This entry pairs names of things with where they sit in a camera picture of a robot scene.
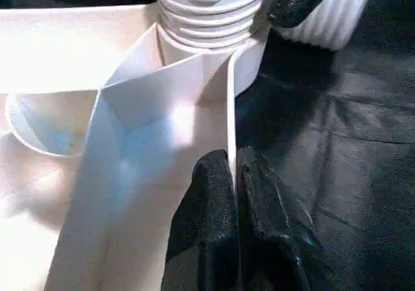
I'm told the white plastic table top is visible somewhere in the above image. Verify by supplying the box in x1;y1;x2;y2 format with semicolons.
0;4;272;291

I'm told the black mat cover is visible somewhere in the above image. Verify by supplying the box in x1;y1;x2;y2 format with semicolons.
0;0;415;291

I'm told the white plastic table leg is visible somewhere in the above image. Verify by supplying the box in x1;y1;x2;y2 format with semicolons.
284;0;379;51
154;0;273;51

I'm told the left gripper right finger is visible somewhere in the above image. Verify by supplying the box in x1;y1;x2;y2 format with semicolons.
237;146;326;291

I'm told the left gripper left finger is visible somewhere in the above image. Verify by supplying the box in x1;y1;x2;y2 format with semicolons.
161;149;243;291

